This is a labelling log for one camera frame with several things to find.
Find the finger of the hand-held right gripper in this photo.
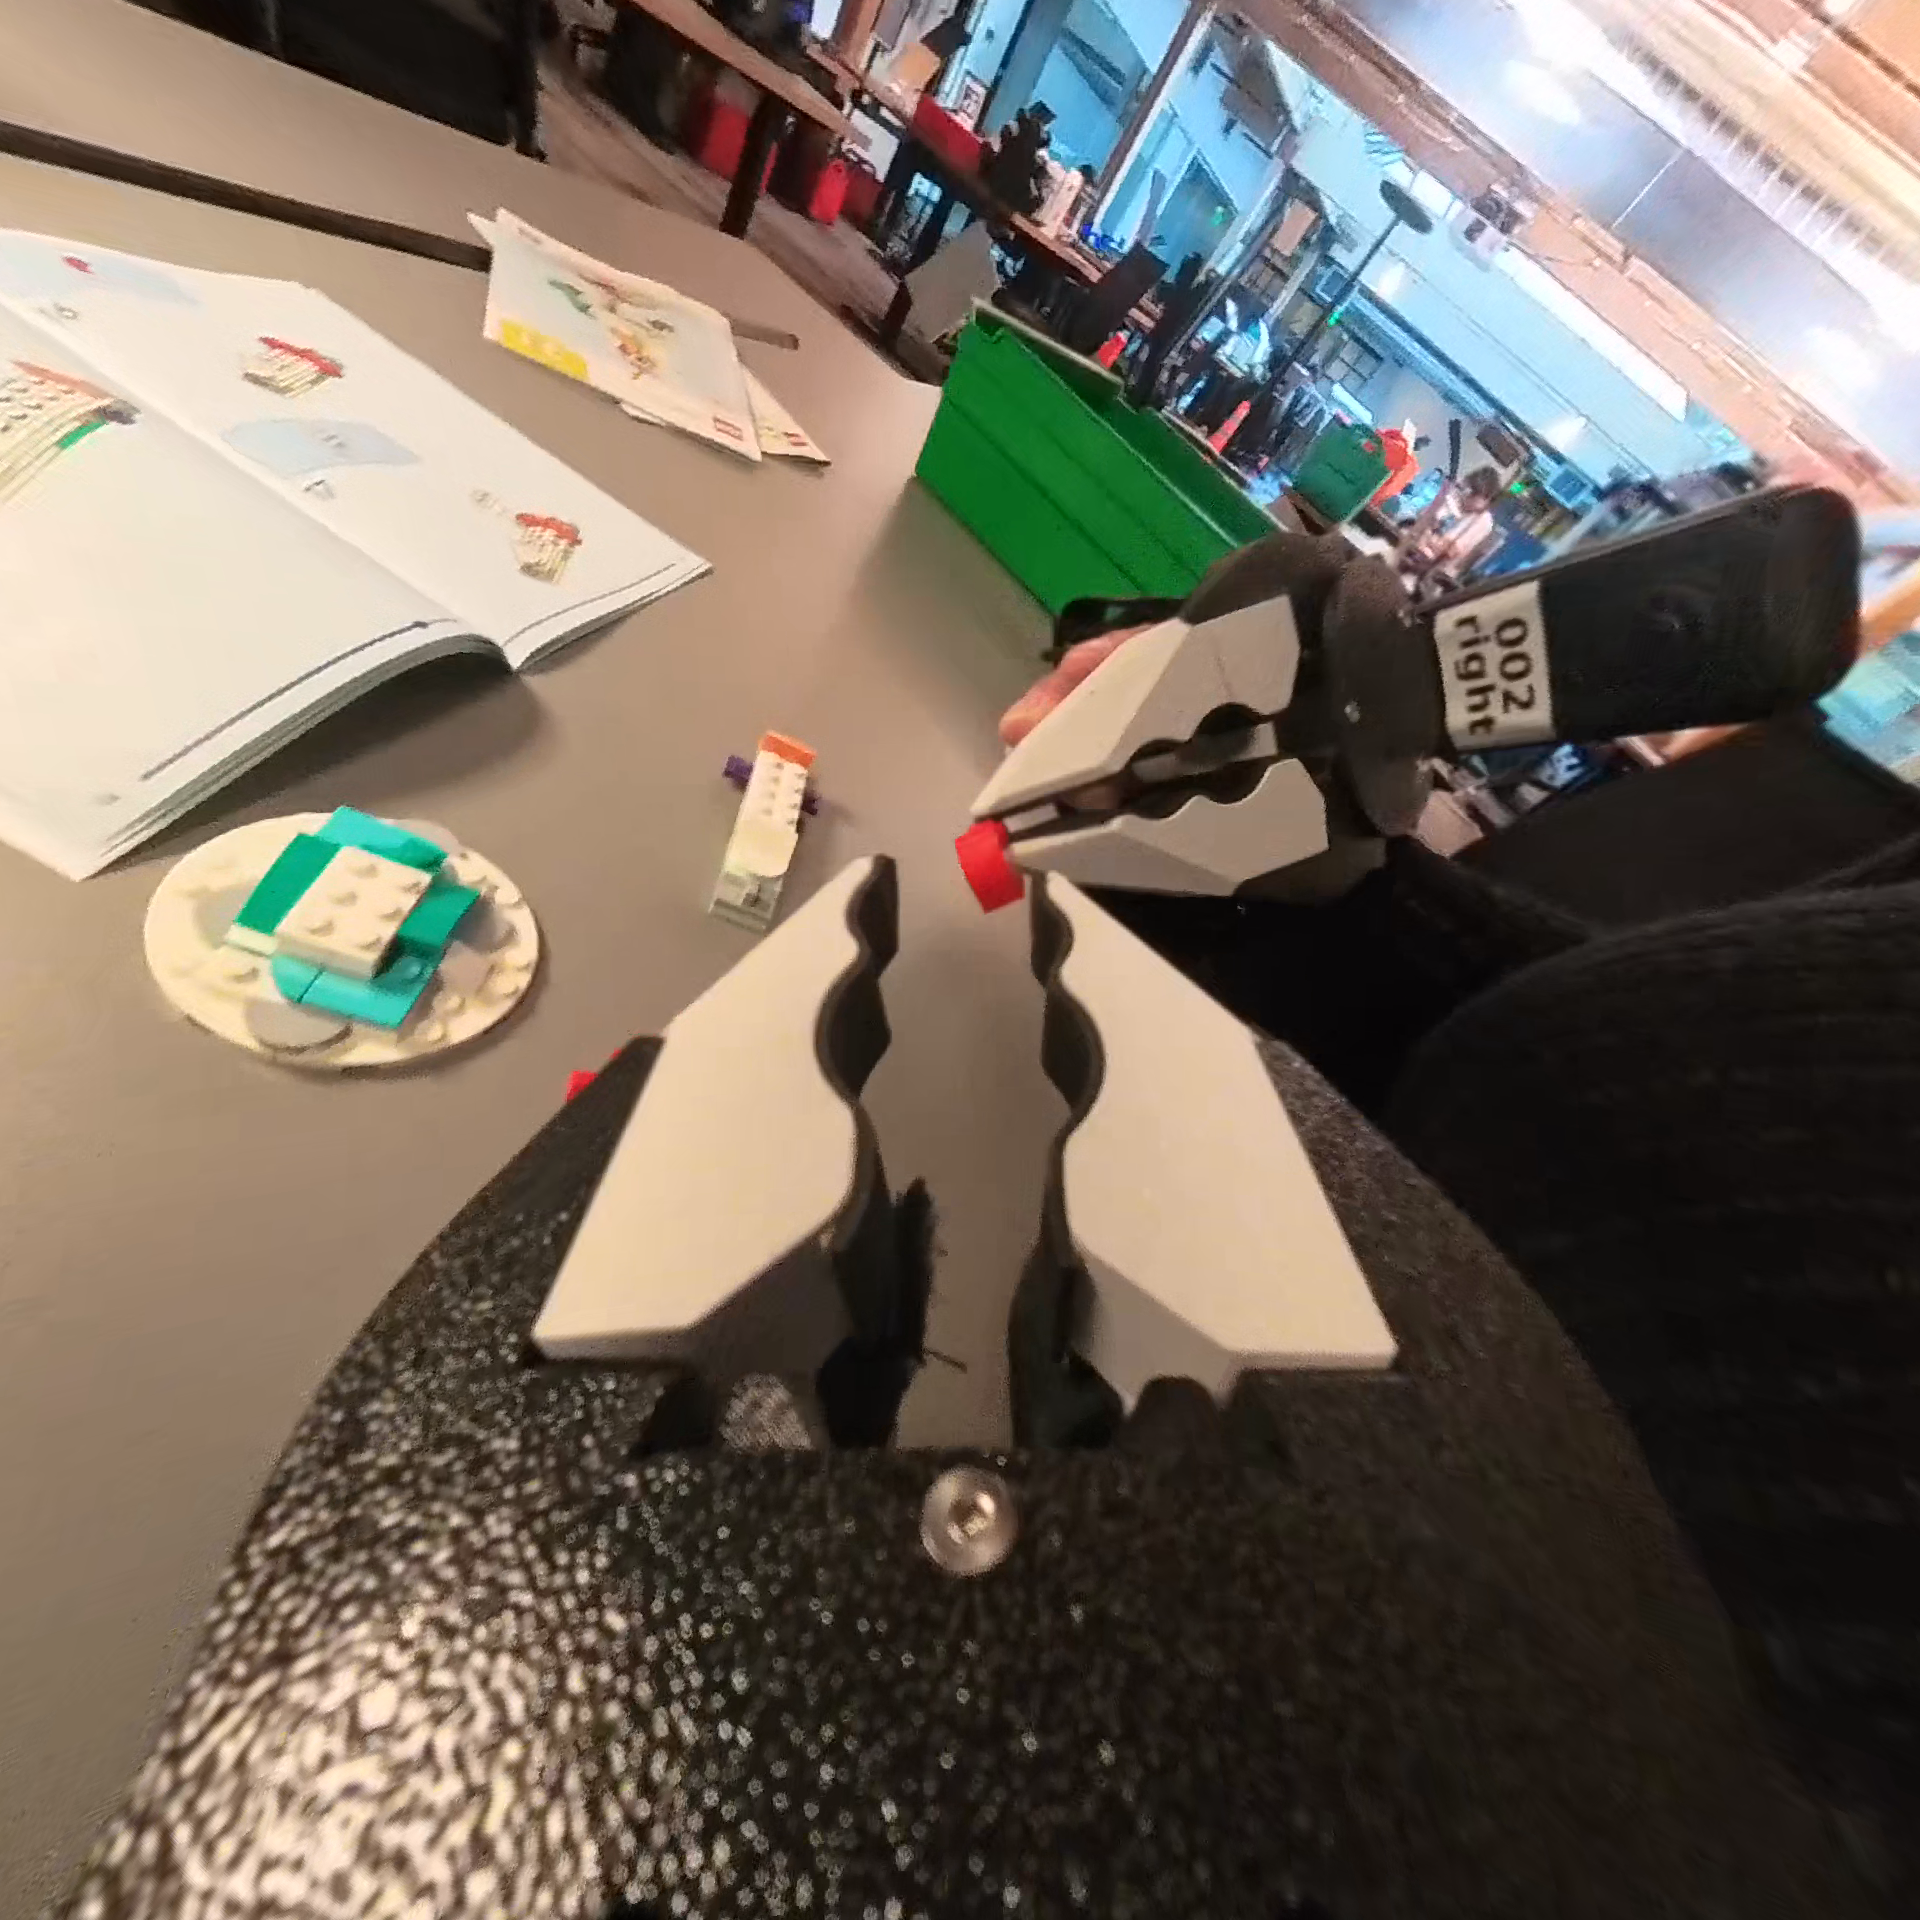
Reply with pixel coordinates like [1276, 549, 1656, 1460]
[968, 596, 1310, 822]
[1005, 754, 1392, 905]

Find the green plastic bin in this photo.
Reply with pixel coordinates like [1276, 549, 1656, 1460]
[913, 303, 1290, 618]
[1288, 421, 1389, 518]

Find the long dark table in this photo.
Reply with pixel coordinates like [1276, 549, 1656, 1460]
[598, 0, 902, 242]

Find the round white lego plate assembly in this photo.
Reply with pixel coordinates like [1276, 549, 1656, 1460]
[144, 805, 541, 1073]

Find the open lego instruction booklet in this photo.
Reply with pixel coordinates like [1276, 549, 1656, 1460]
[0, 228, 712, 883]

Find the person's right hand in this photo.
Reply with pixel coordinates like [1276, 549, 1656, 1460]
[997, 627, 1185, 748]

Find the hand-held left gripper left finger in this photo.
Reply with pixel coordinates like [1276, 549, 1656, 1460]
[533, 854, 902, 1366]

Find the long white lego assembly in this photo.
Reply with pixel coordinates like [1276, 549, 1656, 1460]
[709, 729, 824, 921]

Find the closed lego instruction booklet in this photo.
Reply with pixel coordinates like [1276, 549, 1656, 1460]
[735, 369, 832, 466]
[469, 209, 758, 465]

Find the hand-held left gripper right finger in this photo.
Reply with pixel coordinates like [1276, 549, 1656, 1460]
[1028, 874, 1400, 1386]

